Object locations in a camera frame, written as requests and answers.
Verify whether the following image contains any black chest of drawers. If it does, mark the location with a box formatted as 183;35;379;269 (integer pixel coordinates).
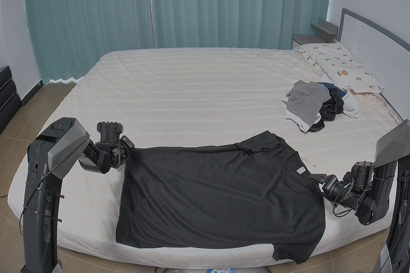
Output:
0;65;21;135

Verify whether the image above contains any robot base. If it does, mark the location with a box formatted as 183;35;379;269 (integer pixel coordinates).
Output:
158;267;241;273

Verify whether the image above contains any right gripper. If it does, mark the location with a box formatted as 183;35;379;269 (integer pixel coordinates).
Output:
322;175;353;203

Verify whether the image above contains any bed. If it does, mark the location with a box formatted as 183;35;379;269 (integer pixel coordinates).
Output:
7;8;410;261

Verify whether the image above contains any black T-shirt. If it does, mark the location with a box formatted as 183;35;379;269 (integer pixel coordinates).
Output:
115;130;327;265

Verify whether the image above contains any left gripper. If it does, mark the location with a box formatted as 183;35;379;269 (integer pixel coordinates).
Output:
120;135;134;151

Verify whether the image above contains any white printed pillow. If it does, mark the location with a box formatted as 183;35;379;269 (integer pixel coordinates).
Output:
295;42;384;94

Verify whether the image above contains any grey bedside table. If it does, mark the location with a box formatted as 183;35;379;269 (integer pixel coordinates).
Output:
292;17;339;50

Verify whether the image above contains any pile of clothes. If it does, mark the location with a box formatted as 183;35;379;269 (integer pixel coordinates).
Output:
282;80;359;133

